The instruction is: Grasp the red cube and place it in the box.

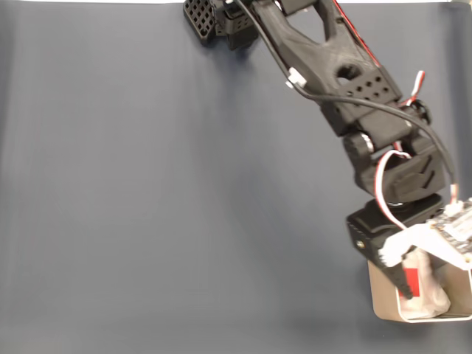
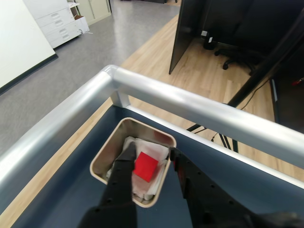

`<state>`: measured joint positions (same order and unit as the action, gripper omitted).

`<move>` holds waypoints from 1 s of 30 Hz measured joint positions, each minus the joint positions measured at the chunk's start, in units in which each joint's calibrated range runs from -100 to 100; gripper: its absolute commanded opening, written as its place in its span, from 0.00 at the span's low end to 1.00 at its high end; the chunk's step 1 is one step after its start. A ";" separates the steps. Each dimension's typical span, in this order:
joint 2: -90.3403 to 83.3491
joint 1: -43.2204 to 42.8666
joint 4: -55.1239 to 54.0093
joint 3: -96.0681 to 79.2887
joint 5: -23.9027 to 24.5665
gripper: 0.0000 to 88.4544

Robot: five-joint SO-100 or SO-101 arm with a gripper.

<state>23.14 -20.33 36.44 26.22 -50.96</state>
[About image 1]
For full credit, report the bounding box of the red cube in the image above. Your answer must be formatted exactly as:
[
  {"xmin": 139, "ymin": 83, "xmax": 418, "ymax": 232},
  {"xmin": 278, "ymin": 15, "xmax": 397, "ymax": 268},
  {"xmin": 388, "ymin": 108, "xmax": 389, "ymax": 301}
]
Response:
[{"xmin": 403, "ymin": 268, "xmax": 421, "ymax": 297}]

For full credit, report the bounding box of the beige rounded box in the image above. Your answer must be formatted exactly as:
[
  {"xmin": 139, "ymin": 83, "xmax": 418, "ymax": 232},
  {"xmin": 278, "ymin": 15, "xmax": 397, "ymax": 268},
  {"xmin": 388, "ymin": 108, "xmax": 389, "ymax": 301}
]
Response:
[{"xmin": 367, "ymin": 257, "xmax": 472, "ymax": 325}]

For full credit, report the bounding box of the white crumpled paper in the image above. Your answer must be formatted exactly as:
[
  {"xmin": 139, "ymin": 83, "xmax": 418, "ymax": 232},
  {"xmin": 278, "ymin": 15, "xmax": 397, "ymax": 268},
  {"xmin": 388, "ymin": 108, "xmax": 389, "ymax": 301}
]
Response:
[{"xmin": 400, "ymin": 249, "xmax": 452, "ymax": 320}]

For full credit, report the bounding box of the dark blue table mat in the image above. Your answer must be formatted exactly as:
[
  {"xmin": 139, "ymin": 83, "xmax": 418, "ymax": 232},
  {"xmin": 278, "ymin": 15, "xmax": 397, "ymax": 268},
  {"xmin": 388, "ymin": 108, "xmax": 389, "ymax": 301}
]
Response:
[{"xmin": 0, "ymin": 2, "xmax": 472, "ymax": 354}]

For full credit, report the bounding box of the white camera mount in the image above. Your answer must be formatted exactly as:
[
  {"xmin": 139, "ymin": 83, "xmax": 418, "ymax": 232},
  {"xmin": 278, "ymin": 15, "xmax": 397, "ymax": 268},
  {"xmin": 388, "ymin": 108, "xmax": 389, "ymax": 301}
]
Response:
[{"xmin": 378, "ymin": 221, "xmax": 472, "ymax": 272}]

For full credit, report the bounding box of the red white servo wire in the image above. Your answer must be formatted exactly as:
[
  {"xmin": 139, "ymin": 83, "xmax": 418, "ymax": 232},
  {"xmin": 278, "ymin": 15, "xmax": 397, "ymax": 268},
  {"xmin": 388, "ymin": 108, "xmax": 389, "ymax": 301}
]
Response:
[{"xmin": 375, "ymin": 69, "xmax": 426, "ymax": 232}]

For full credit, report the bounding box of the black cable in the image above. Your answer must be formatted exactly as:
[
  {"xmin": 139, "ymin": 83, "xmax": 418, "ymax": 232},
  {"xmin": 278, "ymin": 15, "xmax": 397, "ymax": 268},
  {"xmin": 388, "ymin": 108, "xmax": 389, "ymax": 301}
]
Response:
[{"xmin": 234, "ymin": 0, "xmax": 461, "ymax": 203}]

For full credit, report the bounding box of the white cable connector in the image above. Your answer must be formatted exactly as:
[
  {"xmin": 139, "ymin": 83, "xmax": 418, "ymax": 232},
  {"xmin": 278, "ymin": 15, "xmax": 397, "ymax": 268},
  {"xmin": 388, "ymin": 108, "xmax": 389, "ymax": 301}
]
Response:
[{"xmin": 285, "ymin": 68, "xmax": 308, "ymax": 89}]

